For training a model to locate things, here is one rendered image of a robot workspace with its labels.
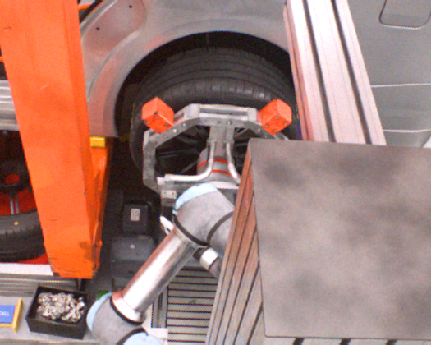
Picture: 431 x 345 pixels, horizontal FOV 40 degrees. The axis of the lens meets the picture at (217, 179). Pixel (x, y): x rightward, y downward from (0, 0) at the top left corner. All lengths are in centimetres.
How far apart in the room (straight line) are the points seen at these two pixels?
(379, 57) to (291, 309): 168
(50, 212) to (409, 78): 135
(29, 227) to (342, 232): 196
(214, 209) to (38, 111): 53
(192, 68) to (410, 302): 160
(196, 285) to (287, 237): 221
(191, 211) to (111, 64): 81
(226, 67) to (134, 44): 33
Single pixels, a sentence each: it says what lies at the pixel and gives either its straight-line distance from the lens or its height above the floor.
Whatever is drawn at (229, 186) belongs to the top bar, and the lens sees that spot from 199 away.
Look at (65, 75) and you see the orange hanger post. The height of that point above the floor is 154.
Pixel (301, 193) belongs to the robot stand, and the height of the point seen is 203.
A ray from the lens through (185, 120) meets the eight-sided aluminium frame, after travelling 200.
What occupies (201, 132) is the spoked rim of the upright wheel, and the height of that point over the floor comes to 93.
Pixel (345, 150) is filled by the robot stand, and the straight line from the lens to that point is 71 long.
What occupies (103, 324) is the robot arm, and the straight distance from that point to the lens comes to 165.
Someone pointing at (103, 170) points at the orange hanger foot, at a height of 68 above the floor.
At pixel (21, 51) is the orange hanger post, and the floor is 160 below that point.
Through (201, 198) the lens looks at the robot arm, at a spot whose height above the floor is 133.
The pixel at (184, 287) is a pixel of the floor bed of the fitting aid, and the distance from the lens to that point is 281.
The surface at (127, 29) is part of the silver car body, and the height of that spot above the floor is 127.
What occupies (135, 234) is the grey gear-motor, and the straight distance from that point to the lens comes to 256.
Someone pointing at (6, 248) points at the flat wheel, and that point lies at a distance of 257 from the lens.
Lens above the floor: 253
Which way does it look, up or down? 51 degrees down
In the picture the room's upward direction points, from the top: 10 degrees clockwise
